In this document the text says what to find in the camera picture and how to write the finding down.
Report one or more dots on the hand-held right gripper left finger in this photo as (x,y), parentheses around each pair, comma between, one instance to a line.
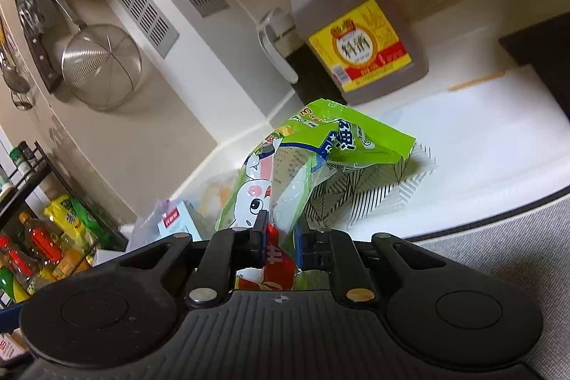
(266,240)

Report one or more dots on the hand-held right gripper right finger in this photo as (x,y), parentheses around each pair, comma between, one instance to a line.
(299,248)

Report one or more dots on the blue plastic wrapper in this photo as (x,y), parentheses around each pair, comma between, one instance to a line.
(176,219)

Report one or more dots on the green snack bag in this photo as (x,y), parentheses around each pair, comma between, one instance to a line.
(311,139)

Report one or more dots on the white orange plastic wrapper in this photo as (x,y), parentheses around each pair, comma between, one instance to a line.
(218,195)

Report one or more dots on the striped clear plastic wrapper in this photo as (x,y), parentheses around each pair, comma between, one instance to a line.
(378,193)

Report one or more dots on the green plastic bag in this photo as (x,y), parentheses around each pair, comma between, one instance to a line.
(93,228)

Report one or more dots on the yellow plastic bag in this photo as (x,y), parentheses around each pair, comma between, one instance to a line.
(62,215)

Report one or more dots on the cooking wine jug yellow cap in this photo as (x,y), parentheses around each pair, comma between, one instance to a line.
(356,50)

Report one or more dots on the grey fabric mat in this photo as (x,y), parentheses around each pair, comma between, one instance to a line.
(512,246)

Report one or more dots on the cooking oil bottle red label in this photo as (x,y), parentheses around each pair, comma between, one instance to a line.
(42,242)

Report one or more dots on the wooden flat stick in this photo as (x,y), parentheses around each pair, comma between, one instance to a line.
(476,81)

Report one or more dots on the dark bottle red cap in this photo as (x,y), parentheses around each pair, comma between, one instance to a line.
(15,257)

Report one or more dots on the green yellow squeeze bottle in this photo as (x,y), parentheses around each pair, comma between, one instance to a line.
(11,286)

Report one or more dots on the green lid spice jar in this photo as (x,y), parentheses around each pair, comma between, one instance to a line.
(18,157)

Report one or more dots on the hanging steel ladle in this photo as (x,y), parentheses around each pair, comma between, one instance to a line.
(15,77)

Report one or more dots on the hanging kitchen cleaver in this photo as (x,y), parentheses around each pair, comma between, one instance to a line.
(38,37)

